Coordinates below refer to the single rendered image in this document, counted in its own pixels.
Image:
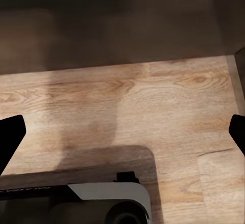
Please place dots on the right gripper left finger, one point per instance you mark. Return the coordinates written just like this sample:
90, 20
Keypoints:
12, 132

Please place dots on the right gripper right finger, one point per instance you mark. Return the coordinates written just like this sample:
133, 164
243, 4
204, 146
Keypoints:
237, 131

